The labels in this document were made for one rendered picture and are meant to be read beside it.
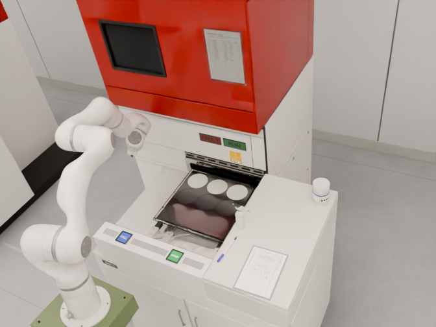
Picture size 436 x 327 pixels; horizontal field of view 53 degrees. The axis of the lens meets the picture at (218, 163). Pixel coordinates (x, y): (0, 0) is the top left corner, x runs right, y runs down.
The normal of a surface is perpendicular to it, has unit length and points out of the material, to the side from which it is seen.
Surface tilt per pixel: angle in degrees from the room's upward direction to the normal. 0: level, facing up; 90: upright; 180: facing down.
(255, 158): 90
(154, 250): 0
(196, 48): 90
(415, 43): 90
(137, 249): 0
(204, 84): 90
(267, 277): 0
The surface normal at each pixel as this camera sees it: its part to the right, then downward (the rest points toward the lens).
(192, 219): -0.12, -0.75
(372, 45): -0.46, 0.62
